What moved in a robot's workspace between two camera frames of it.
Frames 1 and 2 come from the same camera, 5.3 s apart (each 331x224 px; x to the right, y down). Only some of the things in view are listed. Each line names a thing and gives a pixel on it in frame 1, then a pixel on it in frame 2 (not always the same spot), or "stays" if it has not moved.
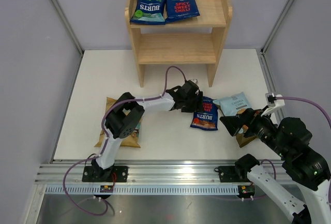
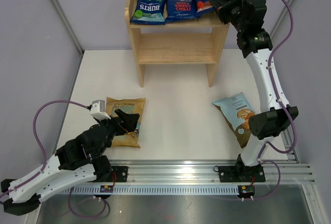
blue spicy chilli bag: (207, 119) -> (202, 0)
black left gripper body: (191, 105) -> (114, 128)
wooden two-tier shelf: (196, 40) stays
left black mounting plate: (120, 172) stays
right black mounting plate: (228, 174) stays
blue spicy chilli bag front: (181, 5) stays
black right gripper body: (260, 126) -> (232, 14)
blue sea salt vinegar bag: (150, 7) stays
